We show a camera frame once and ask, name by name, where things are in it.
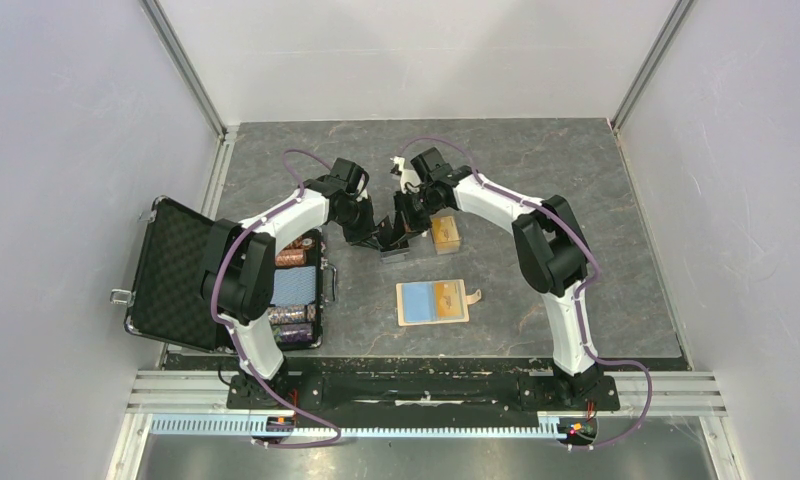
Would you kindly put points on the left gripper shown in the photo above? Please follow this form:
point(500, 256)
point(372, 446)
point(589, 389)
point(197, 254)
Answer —
point(363, 234)

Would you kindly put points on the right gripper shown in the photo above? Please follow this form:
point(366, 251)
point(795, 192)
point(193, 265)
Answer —
point(406, 223)

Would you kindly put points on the black credit card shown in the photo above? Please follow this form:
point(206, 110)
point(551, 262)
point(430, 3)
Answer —
point(384, 233)

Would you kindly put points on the clear acrylic card stand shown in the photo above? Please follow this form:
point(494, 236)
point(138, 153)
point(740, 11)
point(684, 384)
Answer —
point(421, 246)

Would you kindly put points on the orange credit card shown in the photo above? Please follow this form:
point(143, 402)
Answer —
point(449, 300)

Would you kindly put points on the beige leather card holder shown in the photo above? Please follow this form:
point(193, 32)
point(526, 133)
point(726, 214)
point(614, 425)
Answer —
point(416, 304)

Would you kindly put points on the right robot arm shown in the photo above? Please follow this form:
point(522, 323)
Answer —
point(552, 253)

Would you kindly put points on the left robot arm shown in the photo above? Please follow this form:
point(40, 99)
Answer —
point(237, 272)

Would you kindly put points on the black foam-lined case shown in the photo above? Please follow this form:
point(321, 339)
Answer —
point(166, 304)

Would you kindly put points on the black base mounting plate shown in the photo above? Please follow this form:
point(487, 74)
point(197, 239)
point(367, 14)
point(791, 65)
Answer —
point(324, 392)

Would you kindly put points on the chrome case handle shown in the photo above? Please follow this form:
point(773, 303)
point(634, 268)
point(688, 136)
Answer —
point(333, 282)

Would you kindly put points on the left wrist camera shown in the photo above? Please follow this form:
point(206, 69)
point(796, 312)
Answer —
point(349, 177)

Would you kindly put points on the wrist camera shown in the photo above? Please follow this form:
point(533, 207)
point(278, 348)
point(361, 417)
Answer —
point(349, 177)
point(420, 171)

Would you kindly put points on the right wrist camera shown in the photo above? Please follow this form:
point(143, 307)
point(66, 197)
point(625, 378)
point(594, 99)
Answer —
point(420, 171)

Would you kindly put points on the white cable duct strip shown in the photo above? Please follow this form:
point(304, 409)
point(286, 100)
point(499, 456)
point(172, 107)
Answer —
point(277, 427)

